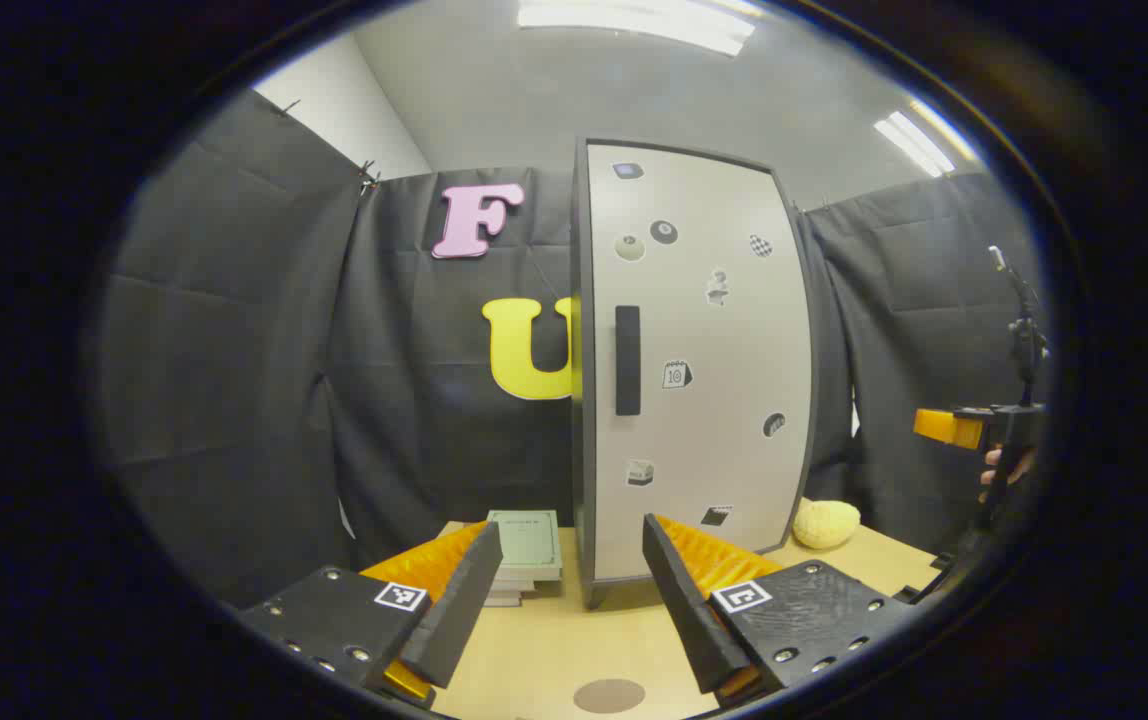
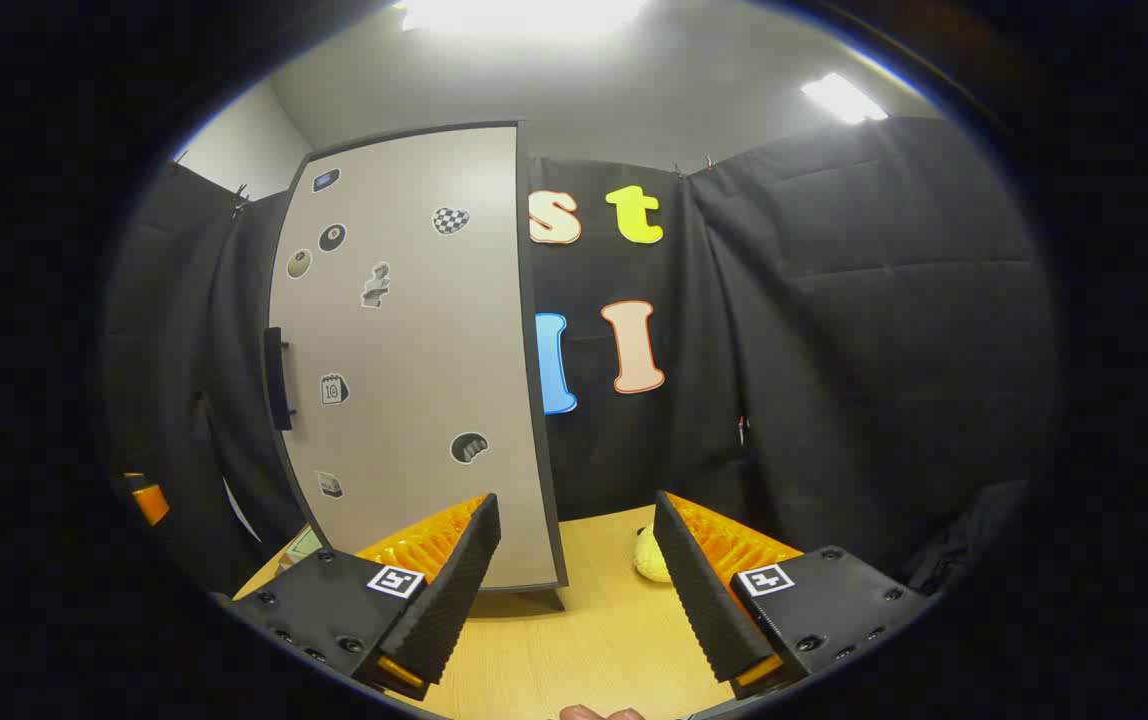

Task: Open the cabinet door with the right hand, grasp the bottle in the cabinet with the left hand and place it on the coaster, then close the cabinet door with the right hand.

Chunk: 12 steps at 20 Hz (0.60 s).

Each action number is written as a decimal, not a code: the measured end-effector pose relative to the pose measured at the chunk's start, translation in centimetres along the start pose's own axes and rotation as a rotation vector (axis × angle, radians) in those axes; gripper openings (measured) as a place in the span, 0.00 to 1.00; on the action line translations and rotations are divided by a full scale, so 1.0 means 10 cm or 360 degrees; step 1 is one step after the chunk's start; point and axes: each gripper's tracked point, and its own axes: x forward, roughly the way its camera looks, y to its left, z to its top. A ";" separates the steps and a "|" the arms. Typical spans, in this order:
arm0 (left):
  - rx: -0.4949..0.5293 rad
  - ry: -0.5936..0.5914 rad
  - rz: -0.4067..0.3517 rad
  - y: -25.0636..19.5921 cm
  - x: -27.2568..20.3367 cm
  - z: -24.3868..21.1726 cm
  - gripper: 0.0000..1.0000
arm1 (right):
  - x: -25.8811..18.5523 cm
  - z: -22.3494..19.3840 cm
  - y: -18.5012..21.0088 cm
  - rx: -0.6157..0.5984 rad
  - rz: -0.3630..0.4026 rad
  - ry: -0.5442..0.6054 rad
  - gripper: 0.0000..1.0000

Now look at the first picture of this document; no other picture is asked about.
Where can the black backdrop cloth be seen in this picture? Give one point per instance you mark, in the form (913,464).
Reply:
(234,350)

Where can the round brown coaster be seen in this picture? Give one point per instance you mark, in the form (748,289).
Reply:
(609,696)

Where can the yellow round sponge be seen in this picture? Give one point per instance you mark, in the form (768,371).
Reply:
(826,524)

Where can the brown book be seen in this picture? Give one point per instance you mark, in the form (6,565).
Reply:
(514,595)

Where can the dark grey cabinet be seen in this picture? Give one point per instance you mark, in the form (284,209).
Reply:
(582,400)

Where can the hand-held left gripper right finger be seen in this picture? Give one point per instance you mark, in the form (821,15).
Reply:
(684,610)

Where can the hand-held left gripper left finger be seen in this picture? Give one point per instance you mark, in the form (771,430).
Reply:
(459,610)

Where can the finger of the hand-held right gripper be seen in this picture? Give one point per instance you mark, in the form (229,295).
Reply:
(944,427)

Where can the green book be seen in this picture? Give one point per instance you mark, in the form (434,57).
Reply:
(526,540)

